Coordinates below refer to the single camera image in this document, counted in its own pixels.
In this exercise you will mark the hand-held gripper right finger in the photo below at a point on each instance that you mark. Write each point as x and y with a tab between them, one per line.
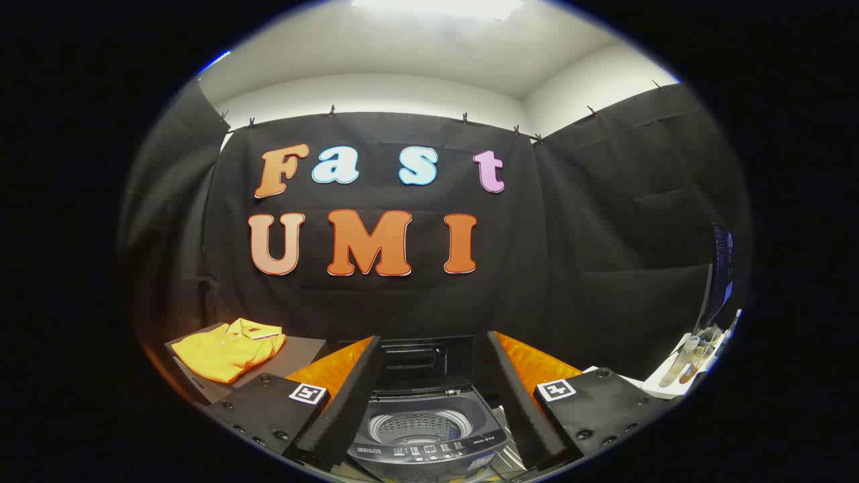
527	409

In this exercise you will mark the grey box stand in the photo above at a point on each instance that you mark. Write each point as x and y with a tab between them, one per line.
302	352

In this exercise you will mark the yellow polo shirt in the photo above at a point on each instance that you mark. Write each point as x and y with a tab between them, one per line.
228	352

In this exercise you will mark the grey washing machine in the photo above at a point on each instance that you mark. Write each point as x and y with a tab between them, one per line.
429	451

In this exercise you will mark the white side table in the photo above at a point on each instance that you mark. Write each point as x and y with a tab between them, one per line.
654	388

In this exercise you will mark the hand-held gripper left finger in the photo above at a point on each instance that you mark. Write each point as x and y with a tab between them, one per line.
339	409

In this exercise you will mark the clear plastic bottle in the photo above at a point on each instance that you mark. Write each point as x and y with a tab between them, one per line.
678	362
696	359

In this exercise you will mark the dark transparent washing machine lid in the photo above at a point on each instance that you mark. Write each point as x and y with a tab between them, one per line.
416	362

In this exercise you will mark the dark monitor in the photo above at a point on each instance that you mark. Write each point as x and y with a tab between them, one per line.
721	268

